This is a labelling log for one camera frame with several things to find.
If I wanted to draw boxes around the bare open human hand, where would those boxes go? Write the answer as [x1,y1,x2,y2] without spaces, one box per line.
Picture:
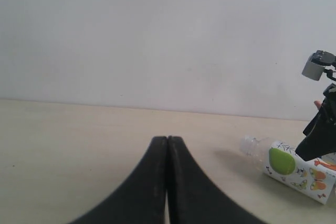
[314,101,322,110]

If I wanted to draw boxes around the green fruit tea bottle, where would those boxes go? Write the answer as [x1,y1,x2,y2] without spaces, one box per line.
[239,136,335,205]

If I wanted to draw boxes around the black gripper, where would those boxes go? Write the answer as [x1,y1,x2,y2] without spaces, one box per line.
[295,103,335,161]

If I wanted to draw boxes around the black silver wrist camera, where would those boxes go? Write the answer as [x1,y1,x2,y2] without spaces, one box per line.
[301,50,335,81]

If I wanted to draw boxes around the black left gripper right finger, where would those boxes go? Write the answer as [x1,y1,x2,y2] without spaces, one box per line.
[166,136,263,224]

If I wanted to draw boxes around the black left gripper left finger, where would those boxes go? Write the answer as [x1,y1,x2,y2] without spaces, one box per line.
[72,136,167,224]

